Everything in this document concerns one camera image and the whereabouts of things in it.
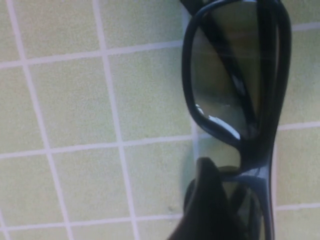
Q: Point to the green white checked tablecloth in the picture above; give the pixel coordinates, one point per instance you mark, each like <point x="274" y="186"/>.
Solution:
<point x="75" y="100"/>

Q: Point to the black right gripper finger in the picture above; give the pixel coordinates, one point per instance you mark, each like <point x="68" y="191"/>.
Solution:
<point x="207" y="205"/>

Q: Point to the black framed glasses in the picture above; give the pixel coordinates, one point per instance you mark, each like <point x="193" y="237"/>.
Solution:
<point x="265" y="150"/>

